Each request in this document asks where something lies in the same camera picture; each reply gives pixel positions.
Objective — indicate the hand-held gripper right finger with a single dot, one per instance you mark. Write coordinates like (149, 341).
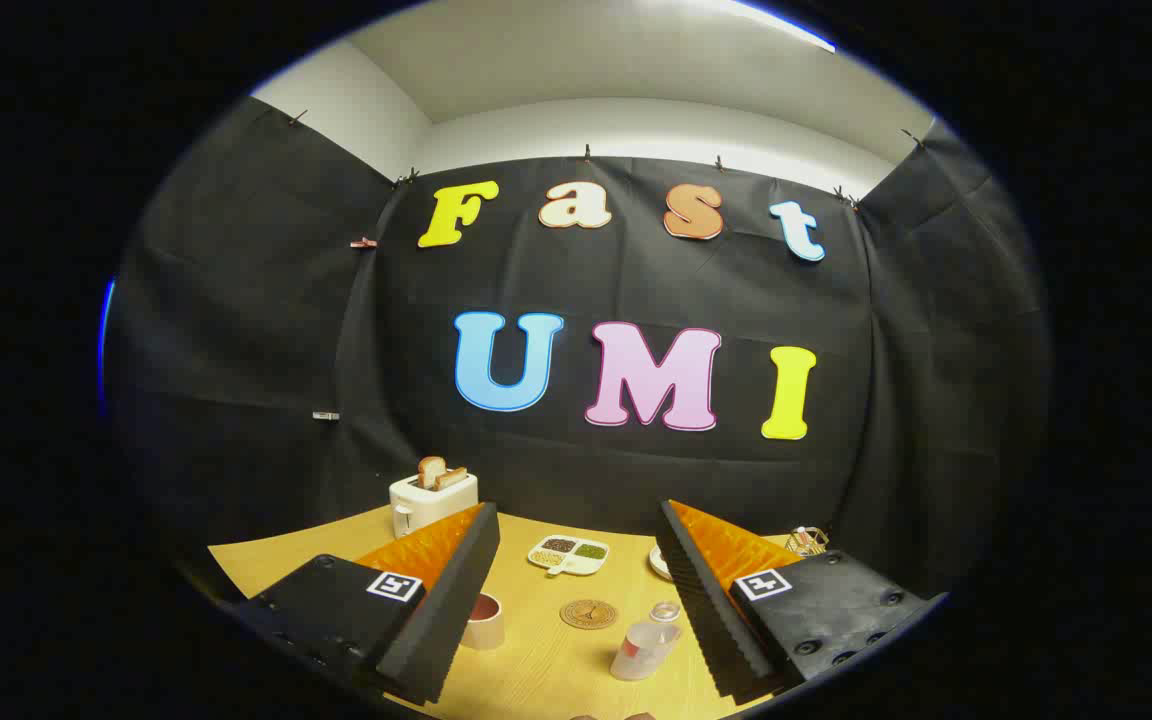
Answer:
(711, 610)

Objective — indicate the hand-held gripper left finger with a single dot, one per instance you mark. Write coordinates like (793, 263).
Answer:
(446, 610)

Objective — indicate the clear juice bottle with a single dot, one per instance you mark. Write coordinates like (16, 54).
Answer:
(641, 650)

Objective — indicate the round wooden coaster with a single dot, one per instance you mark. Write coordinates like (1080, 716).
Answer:
(588, 614)

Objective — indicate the white plate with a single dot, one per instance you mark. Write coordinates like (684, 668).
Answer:
(659, 563)

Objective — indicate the white toaster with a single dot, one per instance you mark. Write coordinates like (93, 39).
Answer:
(426, 508)

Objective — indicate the wooden table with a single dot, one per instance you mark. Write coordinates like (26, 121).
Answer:
(536, 670)

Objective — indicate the toast bread slice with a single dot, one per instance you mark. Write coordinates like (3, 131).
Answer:
(452, 478)
(430, 470)

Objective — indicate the white divided snack tray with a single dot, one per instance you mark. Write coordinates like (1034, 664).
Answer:
(568, 556)

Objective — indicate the black backdrop cloth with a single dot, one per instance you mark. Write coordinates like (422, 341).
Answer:
(266, 330)

